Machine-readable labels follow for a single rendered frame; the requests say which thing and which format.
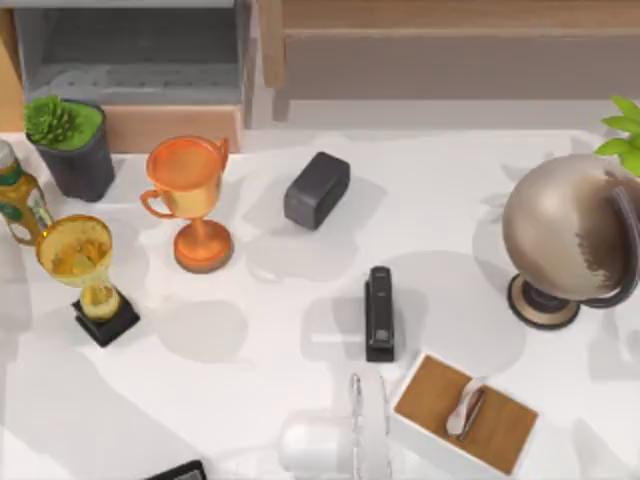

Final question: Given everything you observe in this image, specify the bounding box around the dark grey rounded box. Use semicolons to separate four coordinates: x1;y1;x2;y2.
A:
283;151;352;232

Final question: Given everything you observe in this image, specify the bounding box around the black stapler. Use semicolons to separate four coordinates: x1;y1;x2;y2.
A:
364;265;397;363

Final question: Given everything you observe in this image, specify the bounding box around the pale wooden drawer front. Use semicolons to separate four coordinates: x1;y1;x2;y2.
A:
97;103;245;154

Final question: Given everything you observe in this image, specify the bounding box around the wooden open shelf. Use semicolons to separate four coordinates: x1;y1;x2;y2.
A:
257;0;640;121

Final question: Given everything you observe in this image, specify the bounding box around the beige globe on stand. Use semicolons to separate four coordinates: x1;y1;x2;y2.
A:
501;152;640;330

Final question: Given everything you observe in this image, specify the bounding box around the gold trophy on black base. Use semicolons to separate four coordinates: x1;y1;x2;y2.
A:
34;214;141;348

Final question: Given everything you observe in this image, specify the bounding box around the succulent in dark pot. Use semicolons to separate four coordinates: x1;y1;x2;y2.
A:
23;95;117;203

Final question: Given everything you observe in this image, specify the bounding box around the black flat object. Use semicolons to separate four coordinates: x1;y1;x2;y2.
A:
144;459;207;480

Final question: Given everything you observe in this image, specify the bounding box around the yellow bottle with green label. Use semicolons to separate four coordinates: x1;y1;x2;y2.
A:
0;138;55;246

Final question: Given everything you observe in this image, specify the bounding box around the bright green leafy plant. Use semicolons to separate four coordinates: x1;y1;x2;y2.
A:
593;96;640;176

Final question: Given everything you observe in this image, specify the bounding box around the orange two-handled trophy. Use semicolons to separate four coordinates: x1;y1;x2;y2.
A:
139;135;235;273

